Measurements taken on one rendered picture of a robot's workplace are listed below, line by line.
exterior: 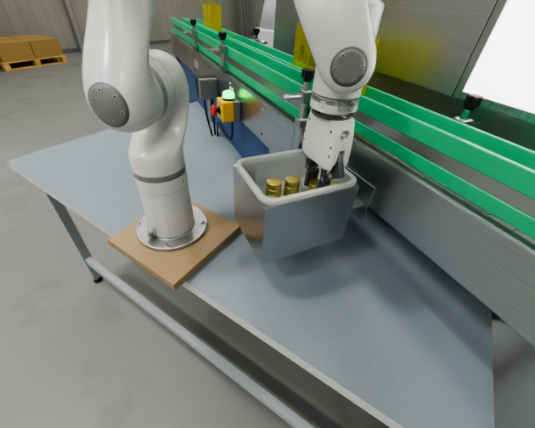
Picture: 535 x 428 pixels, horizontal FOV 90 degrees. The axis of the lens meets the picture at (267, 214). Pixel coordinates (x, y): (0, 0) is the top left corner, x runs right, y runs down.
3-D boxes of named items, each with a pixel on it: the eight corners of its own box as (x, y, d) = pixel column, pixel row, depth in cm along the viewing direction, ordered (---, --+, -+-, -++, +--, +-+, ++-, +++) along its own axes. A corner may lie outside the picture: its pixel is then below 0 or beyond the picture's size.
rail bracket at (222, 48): (228, 73, 106) (228, 32, 97) (210, 74, 103) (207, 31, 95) (225, 70, 108) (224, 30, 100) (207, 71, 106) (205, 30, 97)
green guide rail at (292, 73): (326, 117, 71) (333, 85, 66) (323, 118, 70) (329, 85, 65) (184, 31, 190) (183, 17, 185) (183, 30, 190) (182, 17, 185)
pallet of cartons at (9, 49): (49, 56, 559) (40, 33, 534) (71, 63, 527) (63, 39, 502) (-20, 64, 483) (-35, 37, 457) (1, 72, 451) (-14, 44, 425)
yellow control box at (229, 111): (240, 121, 100) (240, 101, 96) (222, 124, 98) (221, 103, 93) (234, 115, 105) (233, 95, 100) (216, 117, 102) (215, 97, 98)
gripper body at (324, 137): (368, 112, 46) (351, 169, 54) (332, 95, 53) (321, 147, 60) (334, 117, 44) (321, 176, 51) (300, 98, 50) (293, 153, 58)
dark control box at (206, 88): (218, 99, 119) (217, 79, 114) (200, 101, 116) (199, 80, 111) (213, 94, 125) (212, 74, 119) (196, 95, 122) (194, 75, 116)
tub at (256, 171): (351, 213, 61) (363, 181, 55) (262, 239, 53) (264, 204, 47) (311, 175, 73) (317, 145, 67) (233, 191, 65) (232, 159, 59)
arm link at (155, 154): (121, 178, 60) (80, 57, 45) (160, 143, 74) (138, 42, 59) (172, 186, 59) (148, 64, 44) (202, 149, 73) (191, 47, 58)
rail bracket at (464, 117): (466, 161, 57) (505, 96, 49) (445, 167, 55) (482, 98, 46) (449, 154, 60) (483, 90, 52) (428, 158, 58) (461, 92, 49)
